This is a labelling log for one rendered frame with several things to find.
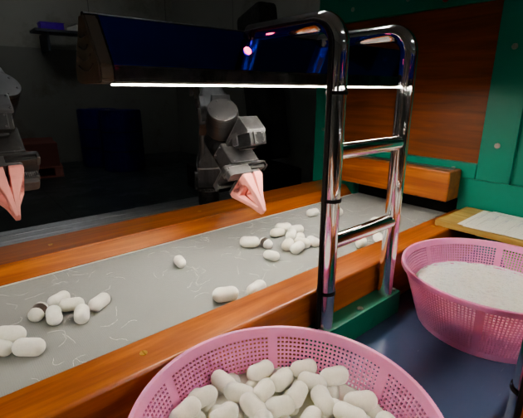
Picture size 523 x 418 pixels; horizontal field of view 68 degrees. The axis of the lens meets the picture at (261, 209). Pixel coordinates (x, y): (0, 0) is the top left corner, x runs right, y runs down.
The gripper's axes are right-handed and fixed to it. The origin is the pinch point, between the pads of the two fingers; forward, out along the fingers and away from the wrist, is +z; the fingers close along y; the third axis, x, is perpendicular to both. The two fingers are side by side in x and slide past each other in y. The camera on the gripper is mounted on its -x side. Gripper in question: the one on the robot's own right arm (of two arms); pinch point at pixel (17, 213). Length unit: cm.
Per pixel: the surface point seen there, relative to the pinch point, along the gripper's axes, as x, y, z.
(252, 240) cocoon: 0.1, 35.9, 15.1
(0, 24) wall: 293, 88, -503
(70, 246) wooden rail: 10.7, 7.9, 1.6
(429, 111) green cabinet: -21, 86, 5
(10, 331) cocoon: -2.9, -4.7, 18.6
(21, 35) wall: 301, 110, -496
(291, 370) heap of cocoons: -16.9, 18.0, 38.6
